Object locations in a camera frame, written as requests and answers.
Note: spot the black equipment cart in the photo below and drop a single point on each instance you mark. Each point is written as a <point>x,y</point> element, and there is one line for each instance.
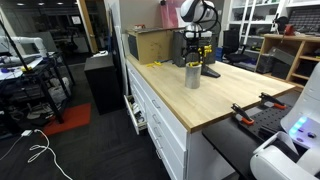
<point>43,83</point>

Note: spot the small yellow tools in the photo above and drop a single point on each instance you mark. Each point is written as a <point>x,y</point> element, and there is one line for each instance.
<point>155,63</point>

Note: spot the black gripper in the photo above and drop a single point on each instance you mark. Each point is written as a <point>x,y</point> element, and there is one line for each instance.
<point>194,39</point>

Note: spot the white item on cabinet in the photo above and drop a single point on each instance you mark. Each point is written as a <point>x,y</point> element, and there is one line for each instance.
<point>100,53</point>

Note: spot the red object on shelf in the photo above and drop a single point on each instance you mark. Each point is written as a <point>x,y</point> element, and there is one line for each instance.
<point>289,30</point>

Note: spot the white drawer cabinet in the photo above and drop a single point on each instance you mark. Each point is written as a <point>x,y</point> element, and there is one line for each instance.
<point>173,133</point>

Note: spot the wooden door frame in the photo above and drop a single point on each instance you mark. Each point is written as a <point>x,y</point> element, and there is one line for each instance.
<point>87,26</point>

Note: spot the white shelving rack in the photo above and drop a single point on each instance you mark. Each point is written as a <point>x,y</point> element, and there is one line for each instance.
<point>250,23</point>

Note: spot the silver cylindrical holder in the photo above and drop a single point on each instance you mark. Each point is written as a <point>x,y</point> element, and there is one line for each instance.
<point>193,78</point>

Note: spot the black storage box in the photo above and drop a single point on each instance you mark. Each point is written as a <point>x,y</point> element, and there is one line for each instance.
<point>265,63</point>

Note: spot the grey storage box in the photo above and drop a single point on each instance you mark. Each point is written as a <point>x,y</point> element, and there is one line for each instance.
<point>281,55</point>

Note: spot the brown cardboard box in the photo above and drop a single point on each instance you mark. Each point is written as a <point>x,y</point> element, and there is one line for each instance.
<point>153,46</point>

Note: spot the black wedge tool stand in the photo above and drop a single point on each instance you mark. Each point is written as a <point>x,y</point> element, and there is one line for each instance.
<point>210,72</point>

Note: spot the white power adapter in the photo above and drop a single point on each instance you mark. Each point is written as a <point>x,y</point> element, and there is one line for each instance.
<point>26,133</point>

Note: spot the white pipe frame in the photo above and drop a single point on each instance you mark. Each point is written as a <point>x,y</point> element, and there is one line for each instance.
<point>33,41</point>

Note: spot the black floor cabinet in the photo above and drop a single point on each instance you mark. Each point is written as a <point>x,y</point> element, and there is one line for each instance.
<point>103,83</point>

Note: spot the white paper sheet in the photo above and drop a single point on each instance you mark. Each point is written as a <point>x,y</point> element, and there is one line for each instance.
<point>181,18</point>

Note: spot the red floor mat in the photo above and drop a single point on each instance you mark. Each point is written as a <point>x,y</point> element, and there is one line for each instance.
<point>70,118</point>

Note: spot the black robot platform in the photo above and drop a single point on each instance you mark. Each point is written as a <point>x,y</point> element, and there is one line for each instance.
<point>226,143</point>

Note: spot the pink plastic sheet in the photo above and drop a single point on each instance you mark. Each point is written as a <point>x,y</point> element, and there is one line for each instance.
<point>168,15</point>

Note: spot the wooden shelf unit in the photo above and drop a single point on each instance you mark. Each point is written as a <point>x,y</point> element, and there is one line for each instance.
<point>301,43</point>

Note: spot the blue bin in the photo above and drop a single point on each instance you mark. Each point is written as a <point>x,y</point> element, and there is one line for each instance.
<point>219,54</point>

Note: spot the open white drawer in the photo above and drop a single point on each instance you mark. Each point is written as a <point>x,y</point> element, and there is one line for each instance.
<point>135,115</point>

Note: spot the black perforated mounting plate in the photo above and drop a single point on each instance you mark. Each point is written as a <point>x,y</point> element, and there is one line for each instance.
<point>266,121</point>

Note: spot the black orange bar clamp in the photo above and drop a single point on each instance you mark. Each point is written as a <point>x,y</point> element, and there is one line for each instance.
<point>242,115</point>
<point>271,100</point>

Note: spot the black tripod pole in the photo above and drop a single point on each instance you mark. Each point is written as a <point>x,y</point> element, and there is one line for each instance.
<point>15,46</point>

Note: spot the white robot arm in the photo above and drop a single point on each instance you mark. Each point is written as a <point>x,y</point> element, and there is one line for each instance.
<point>311,100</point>

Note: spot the black office chair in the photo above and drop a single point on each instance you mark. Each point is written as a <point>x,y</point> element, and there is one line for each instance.
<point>230,40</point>

